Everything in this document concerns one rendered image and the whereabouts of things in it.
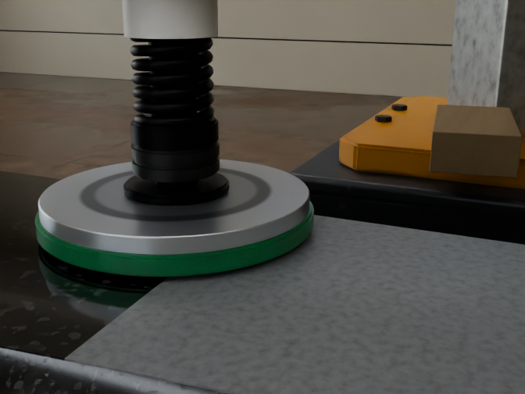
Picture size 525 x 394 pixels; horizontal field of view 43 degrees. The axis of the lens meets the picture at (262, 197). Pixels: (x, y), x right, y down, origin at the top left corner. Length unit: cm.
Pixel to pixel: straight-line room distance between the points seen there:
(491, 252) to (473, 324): 12
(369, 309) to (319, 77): 640
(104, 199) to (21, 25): 810
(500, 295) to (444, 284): 4
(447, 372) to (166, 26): 29
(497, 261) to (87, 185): 32
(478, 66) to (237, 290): 73
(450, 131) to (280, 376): 52
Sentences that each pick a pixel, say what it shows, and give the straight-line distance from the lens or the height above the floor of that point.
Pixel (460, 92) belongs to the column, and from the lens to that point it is 115.
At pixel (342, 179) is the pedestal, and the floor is 74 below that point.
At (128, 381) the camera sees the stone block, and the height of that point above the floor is 80.
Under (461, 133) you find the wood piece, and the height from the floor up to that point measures 83.
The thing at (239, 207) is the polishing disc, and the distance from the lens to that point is 50.
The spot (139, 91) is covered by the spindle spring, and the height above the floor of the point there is 92.
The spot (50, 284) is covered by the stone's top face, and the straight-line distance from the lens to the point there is 47.
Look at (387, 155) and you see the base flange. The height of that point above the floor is 77.
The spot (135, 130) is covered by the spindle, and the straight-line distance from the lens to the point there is 51.
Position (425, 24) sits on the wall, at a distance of 651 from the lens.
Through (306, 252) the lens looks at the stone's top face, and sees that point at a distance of 50.
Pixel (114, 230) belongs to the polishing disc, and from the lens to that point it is 46.
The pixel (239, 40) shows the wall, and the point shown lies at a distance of 707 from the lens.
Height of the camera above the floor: 99
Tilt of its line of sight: 17 degrees down
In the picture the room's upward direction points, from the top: straight up
